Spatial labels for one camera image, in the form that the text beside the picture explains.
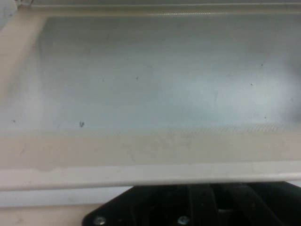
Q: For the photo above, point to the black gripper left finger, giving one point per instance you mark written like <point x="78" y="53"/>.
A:
<point x="152" y="207"/>

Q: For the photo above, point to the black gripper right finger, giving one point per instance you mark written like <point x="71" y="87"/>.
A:
<point x="263" y="204"/>

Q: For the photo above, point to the cream glass oven door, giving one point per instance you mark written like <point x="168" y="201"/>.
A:
<point x="150" y="94"/>

